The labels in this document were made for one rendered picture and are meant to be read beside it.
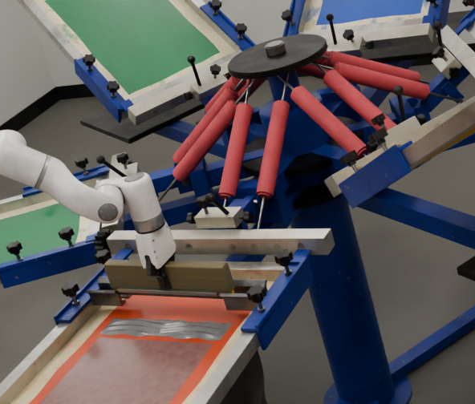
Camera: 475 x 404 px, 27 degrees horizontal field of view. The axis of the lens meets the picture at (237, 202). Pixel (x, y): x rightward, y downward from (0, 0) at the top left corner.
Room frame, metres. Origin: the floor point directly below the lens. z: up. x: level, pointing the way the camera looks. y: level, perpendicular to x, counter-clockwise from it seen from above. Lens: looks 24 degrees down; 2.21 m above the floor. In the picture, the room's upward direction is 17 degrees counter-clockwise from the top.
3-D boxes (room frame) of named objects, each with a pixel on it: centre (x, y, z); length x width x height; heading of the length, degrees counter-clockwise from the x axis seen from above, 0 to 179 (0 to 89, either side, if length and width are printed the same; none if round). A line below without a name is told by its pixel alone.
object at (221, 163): (2.94, -0.24, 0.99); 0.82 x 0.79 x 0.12; 146
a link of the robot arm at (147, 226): (2.25, 0.22, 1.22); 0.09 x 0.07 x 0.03; 146
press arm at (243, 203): (2.53, 0.03, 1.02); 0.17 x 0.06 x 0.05; 146
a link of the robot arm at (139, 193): (2.26, 0.26, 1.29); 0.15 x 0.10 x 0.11; 89
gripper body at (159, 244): (2.25, 0.22, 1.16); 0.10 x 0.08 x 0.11; 146
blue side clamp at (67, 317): (2.42, 0.44, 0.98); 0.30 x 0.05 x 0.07; 146
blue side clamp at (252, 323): (2.11, -0.03, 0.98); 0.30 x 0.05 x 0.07; 146
